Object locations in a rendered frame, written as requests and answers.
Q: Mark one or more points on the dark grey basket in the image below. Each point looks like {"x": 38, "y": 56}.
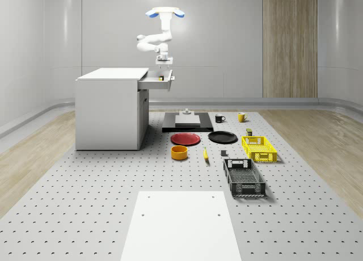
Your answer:
{"x": 248, "y": 187}

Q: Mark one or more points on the black plate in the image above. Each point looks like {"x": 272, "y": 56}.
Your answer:
{"x": 222, "y": 137}

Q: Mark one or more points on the green yellow can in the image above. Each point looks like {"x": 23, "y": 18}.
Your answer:
{"x": 249, "y": 132}

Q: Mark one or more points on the yellow mug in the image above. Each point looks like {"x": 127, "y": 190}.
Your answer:
{"x": 241, "y": 117}

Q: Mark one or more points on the banana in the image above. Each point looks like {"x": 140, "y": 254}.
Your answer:
{"x": 206, "y": 155}

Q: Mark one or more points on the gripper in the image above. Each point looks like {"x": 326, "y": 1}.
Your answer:
{"x": 164, "y": 60}

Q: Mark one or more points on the white cabinet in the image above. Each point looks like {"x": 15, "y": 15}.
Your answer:
{"x": 105, "y": 113}

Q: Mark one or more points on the white drawer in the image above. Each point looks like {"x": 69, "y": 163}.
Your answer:
{"x": 153, "y": 84}

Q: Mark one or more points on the yellow bowl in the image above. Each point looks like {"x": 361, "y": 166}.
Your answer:
{"x": 179, "y": 154}

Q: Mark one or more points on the red plate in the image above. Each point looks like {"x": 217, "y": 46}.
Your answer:
{"x": 185, "y": 139}

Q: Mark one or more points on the yellow basket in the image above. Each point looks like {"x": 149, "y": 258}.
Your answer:
{"x": 262, "y": 156}

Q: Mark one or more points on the black stove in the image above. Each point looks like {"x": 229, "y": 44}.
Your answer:
{"x": 170, "y": 124}

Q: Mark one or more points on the black mug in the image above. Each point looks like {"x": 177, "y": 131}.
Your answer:
{"x": 219, "y": 118}

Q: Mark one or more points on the white board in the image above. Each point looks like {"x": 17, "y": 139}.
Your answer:
{"x": 181, "y": 229}

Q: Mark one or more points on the grey cube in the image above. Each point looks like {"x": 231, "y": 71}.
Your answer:
{"x": 224, "y": 153}

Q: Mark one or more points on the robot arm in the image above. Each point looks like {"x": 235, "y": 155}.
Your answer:
{"x": 165, "y": 31}

